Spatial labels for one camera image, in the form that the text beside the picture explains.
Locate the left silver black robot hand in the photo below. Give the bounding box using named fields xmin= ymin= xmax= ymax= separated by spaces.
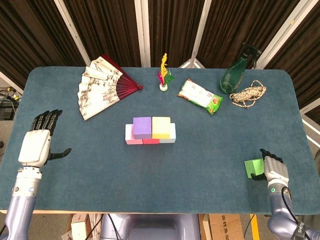
xmin=17 ymin=109 xmax=72 ymax=168

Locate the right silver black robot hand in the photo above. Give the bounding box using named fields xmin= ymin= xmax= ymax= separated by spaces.
xmin=250 ymin=148 xmax=290 ymax=187

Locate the green foam cube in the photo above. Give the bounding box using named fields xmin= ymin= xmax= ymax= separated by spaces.
xmin=243 ymin=158 xmax=266 ymax=179

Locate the pink foam cube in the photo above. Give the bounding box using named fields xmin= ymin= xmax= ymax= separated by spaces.
xmin=124 ymin=123 xmax=144 ymax=146

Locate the purple foam cube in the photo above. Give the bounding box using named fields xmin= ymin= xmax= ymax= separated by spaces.
xmin=132 ymin=116 xmax=153 ymax=140

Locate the yellow foam cube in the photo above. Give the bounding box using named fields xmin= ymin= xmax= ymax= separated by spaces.
xmin=151 ymin=116 xmax=172 ymax=140

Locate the brown cardboard box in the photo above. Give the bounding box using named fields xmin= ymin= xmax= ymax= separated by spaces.
xmin=198 ymin=213 xmax=245 ymax=240

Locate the painted paper folding fan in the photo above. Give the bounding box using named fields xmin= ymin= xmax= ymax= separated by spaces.
xmin=76 ymin=53 xmax=144 ymax=121

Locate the white cardboard box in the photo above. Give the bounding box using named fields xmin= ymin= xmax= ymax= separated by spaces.
xmin=70 ymin=213 xmax=88 ymax=240

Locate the green plastic spray bottle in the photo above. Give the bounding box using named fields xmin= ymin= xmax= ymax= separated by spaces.
xmin=219 ymin=42 xmax=263 ymax=95

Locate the green white snack bag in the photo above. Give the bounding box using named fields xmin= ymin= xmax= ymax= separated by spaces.
xmin=177 ymin=78 xmax=224 ymax=116

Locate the light blue foam cube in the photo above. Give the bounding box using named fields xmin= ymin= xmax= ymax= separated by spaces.
xmin=158 ymin=122 xmax=177 ymax=144

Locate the teal felt table mat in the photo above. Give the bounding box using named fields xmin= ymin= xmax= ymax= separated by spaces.
xmin=0 ymin=66 xmax=320 ymax=216

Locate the blue-grey robot torso base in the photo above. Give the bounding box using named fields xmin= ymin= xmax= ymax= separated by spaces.
xmin=99 ymin=213 xmax=201 ymax=240

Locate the dark brown curtain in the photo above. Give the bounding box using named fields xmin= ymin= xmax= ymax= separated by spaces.
xmin=0 ymin=0 xmax=320 ymax=121

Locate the colourful feather shuttlecock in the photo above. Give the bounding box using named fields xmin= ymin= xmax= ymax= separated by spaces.
xmin=157 ymin=52 xmax=176 ymax=93

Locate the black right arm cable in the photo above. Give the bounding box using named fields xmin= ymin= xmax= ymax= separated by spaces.
xmin=281 ymin=186 xmax=312 ymax=240

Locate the black electronics with cables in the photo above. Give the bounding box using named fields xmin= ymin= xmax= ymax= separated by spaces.
xmin=0 ymin=86 xmax=20 ymax=121

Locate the white partition frame post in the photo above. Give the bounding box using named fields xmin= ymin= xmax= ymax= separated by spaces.
xmin=53 ymin=0 xmax=91 ymax=66
xmin=299 ymin=98 xmax=320 ymax=148
xmin=178 ymin=0 xmax=213 ymax=69
xmin=254 ymin=0 xmax=310 ymax=70
xmin=134 ymin=0 xmax=152 ymax=68
xmin=0 ymin=71 xmax=25 ymax=95

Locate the black printed cable strap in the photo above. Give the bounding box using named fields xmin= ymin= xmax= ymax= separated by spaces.
xmin=294 ymin=221 xmax=307 ymax=240

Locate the beige braided rope bundle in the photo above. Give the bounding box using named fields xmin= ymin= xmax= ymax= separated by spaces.
xmin=229 ymin=79 xmax=267 ymax=109

